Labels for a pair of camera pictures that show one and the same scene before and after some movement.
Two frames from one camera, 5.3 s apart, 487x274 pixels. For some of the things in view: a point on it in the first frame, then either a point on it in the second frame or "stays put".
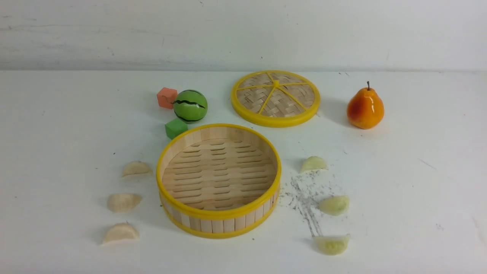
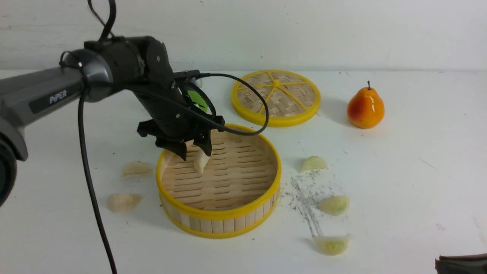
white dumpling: (121, 231) → (200, 160)
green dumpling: (313, 163) stays put
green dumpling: (331, 245) stays put
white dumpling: (123, 202) stays put
